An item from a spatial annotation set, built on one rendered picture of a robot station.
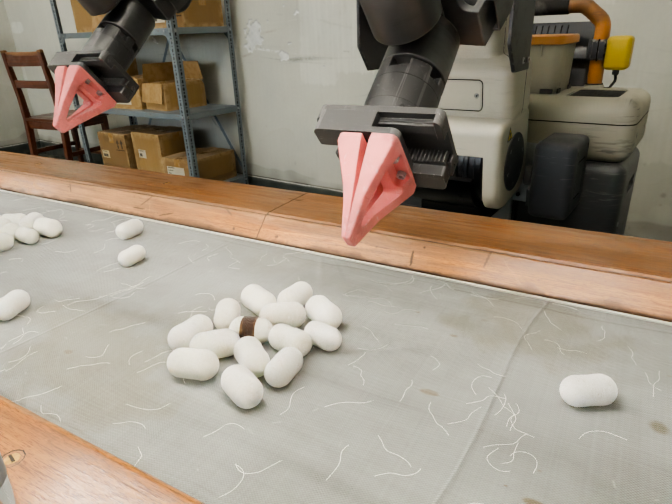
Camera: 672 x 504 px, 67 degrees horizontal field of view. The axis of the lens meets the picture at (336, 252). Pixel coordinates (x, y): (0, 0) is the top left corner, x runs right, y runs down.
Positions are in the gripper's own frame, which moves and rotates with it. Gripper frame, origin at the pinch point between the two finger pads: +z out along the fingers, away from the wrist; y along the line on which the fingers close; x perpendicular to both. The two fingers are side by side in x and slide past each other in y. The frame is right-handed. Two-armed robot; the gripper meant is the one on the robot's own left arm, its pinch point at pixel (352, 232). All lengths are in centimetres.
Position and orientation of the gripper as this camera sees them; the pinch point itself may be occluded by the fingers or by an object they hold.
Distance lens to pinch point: 37.7
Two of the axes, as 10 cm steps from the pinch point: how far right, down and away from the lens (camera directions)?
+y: 8.7, 1.6, -4.6
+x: 3.5, 4.6, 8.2
